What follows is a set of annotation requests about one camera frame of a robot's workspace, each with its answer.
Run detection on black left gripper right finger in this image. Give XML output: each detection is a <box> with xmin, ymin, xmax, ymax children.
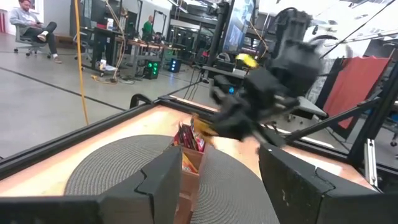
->
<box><xmin>259</xmin><ymin>142</ymin><xmax>383</xmax><ymax>224</ymax></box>

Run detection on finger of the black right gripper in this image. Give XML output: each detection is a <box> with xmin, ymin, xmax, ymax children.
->
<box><xmin>210</xmin><ymin>105</ymin><xmax>259</xmax><ymax>141</ymax></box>
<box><xmin>252</xmin><ymin>126</ymin><xmax>287</xmax><ymax>148</ymax></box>

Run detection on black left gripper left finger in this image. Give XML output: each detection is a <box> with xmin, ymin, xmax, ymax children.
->
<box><xmin>99</xmin><ymin>146</ymin><xmax>183</xmax><ymax>224</ymax></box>

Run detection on red tea packet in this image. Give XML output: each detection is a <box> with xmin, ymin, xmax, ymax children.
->
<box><xmin>191</xmin><ymin>133</ymin><xmax>206</xmax><ymax>153</ymax></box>
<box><xmin>172</xmin><ymin>124</ymin><xmax>187</xmax><ymax>147</ymax></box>
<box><xmin>182</xmin><ymin>124</ymin><xmax>197</xmax><ymax>152</ymax></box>

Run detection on brown wooden tea box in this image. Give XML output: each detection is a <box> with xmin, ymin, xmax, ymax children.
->
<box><xmin>172</xmin><ymin>136</ymin><xmax>208</xmax><ymax>224</ymax></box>

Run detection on yellow gripper tag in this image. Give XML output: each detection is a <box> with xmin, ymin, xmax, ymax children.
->
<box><xmin>235</xmin><ymin>52</ymin><xmax>259</xmax><ymax>69</ymax></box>

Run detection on round grey woven placemat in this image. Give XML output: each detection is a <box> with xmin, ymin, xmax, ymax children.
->
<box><xmin>63</xmin><ymin>134</ymin><xmax>280</xmax><ymax>224</ymax></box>

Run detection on large display screen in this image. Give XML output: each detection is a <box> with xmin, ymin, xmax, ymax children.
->
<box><xmin>222</xmin><ymin>0</ymin><xmax>258</xmax><ymax>54</ymax></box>

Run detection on red partition panel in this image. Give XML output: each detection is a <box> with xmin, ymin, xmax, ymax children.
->
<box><xmin>323</xmin><ymin>55</ymin><xmax>392</xmax><ymax>130</ymax></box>

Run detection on silver aluminium extrusion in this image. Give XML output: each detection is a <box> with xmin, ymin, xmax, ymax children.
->
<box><xmin>363</xmin><ymin>138</ymin><xmax>379</xmax><ymax>187</ymax></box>

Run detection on computer tower blue lights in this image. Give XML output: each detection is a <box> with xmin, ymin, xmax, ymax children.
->
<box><xmin>169</xmin><ymin>57</ymin><xmax>182</xmax><ymax>74</ymax></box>

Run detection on computer tower green lights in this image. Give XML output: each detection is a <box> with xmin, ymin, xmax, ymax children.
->
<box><xmin>142</xmin><ymin>59</ymin><xmax>162</xmax><ymax>80</ymax></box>

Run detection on wooden topped desk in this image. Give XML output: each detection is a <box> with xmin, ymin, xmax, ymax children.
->
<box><xmin>114</xmin><ymin>37</ymin><xmax>182</xmax><ymax>73</ymax></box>

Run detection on person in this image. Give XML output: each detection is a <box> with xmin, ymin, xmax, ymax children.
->
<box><xmin>142</xmin><ymin>15</ymin><xmax>155</xmax><ymax>40</ymax></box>
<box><xmin>9</xmin><ymin>0</ymin><xmax>63</xmax><ymax>65</ymax></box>

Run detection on grey office chair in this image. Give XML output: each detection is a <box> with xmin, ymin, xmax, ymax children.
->
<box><xmin>12</xmin><ymin>24</ymin><xmax>52</xmax><ymax>60</ymax></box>

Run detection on black round post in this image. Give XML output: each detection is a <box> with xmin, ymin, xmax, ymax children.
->
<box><xmin>206</xmin><ymin>1</ymin><xmax>233</xmax><ymax>68</ymax></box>

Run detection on black metal table frame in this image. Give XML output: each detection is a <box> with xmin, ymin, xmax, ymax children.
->
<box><xmin>0</xmin><ymin>60</ymin><xmax>398</xmax><ymax>192</ymax></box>

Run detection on yellow hanging cable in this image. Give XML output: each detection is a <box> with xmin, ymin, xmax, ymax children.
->
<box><xmin>73</xmin><ymin>0</ymin><xmax>91</xmax><ymax>126</ymax></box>

